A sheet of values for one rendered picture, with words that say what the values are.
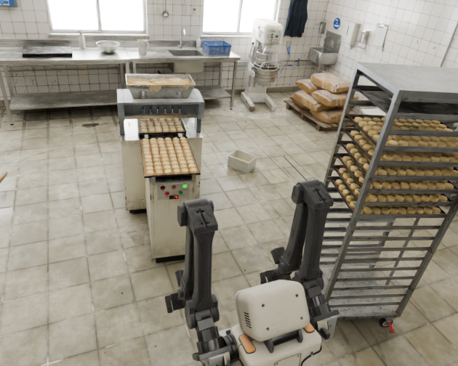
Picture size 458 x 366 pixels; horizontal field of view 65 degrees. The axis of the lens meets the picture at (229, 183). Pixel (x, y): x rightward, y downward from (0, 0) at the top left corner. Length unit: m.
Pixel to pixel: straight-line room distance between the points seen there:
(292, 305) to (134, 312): 1.83
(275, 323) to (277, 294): 0.09
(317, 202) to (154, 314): 1.90
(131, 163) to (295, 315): 2.42
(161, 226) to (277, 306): 1.83
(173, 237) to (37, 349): 1.18
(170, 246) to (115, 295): 0.55
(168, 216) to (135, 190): 0.76
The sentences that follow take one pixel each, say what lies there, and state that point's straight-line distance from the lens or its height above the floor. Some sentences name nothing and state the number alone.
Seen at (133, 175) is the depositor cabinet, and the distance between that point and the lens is 3.43.
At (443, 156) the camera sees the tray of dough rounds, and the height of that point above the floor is 1.42.
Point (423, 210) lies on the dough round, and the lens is 2.51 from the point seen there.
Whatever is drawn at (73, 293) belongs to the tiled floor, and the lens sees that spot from 3.11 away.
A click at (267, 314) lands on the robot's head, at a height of 1.35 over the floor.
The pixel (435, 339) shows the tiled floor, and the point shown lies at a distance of 3.31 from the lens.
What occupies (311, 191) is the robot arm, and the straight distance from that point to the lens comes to 1.28.
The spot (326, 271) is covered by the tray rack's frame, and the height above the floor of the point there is 0.15.
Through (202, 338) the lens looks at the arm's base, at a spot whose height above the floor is 1.23.
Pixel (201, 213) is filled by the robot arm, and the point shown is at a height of 1.61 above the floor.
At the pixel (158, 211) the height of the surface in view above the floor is 0.57.
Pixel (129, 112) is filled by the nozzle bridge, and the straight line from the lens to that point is 3.24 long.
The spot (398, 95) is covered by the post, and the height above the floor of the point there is 1.79.
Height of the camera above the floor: 2.29
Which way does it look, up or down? 33 degrees down
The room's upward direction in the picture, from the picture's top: 6 degrees clockwise
